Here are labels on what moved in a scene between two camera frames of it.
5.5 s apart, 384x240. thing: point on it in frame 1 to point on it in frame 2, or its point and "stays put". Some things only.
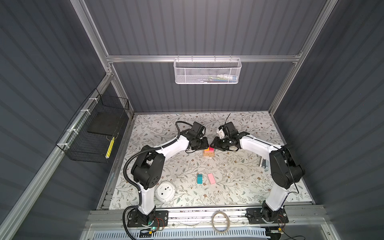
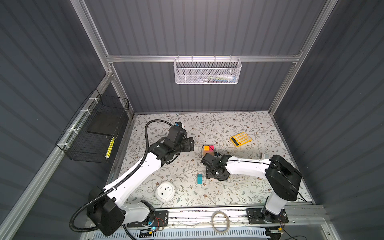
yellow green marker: x=110 y=148 stays put
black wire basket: x=89 y=135 stays put
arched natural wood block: x=208 y=154 stays put
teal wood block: x=200 y=179 stays put
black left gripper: x=205 y=144 to x=189 y=144
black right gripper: x=216 y=145 to x=208 y=175
